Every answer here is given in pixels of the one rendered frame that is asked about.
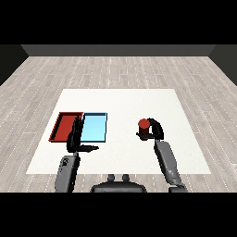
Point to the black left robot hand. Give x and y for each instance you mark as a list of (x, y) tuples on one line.
[(75, 139)]

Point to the light blue shallow open box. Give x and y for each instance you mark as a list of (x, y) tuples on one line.
[(94, 127)]

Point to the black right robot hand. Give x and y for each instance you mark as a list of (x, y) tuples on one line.
[(156, 130)]

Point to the small red can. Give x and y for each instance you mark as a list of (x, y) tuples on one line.
[(143, 126)]

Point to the dark grey robot body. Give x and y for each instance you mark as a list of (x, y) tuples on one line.
[(118, 186)]

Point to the red shallow open box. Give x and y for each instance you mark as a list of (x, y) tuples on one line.
[(63, 127)]

